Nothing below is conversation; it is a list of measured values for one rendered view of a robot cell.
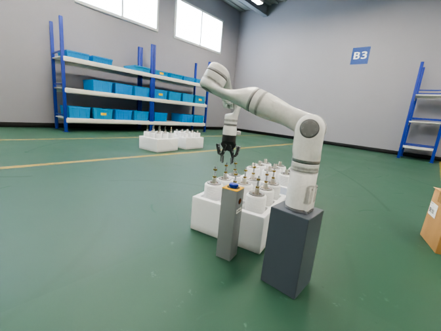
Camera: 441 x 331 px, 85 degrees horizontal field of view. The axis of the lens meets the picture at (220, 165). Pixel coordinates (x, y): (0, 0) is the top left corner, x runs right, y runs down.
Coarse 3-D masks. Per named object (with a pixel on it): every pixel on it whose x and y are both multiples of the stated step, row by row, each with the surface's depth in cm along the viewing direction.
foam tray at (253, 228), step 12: (192, 204) 124; (204, 204) 120; (216, 204) 117; (192, 216) 125; (204, 216) 121; (216, 216) 118; (252, 216) 108; (264, 216) 107; (192, 228) 126; (204, 228) 122; (216, 228) 119; (240, 228) 112; (252, 228) 109; (264, 228) 108; (240, 240) 113; (252, 240) 110; (264, 240) 112
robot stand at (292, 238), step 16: (272, 208) 85; (272, 224) 86; (288, 224) 82; (304, 224) 78; (320, 224) 88; (272, 240) 87; (288, 240) 83; (304, 240) 79; (272, 256) 88; (288, 256) 83; (304, 256) 82; (272, 272) 88; (288, 272) 84; (304, 272) 86; (288, 288) 85
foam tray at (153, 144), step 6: (144, 138) 337; (150, 138) 330; (168, 138) 345; (174, 138) 355; (144, 144) 339; (150, 144) 332; (156, 144) 325; (162, 144) 331; (168, 144) 340; (174, 144) 349; (150, 150) 333; (156, 150) 326; (162, 150) 333; (168, 150) 342; (174, 150) 352
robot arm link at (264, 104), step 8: (256, 96) 84; (264, 96) 84; (272, 96) 84; (256, 104) 84; (264, 104) 83; (272, 104) 83; (280, 104) 84; (288, 104) 85; (256, 112) 86; (264, 112) 85; (272, 112) 84; (280, 112) 84; (288, 112) 85; (296, 112) 84; (304, 112) 84; (272, 120) 87; (280, 120) 86; (288, 120) 85; (296, 120) 85
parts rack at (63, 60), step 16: (64, 64) 420; (80, 64) 487; (96, 64) 458; (208, 64) 671; (64, 80) 425; (160, 80) 630; (176, 80) 598; (64, 96) 430; (112, 96) 492; (128, 96) 516; (64, 112) 435; (192, 112) 733; (64, 128) 441; (192, 128) 744
